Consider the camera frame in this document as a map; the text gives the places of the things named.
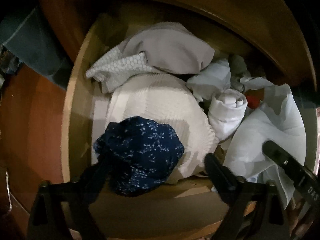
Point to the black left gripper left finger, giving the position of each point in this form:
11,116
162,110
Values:
47,219

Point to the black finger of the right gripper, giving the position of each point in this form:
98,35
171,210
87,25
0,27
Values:
304,181

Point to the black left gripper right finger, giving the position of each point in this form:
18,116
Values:
255,210

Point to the pale blue white garment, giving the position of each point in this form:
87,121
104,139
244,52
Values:
277,119

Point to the navy floral underwear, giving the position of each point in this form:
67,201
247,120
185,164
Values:
138,154

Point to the wooden drawer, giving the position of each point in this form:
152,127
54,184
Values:
188,210

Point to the red garment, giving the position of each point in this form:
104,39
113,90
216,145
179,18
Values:
254,98

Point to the rolled white garment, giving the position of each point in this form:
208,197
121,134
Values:
226,111

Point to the grey sock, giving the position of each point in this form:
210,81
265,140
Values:
238,70

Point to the light blue folded cloth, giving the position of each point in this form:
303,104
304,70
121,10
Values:
212,80

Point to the white ribbed garment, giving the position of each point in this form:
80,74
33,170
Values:
166,99

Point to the white dotted garment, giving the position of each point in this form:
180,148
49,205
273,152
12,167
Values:
112,70

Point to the wooden nightstand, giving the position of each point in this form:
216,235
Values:
267,24

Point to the blue grid tablecloth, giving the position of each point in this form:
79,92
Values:
29,36

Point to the grey beige garment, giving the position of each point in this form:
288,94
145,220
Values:
171,47

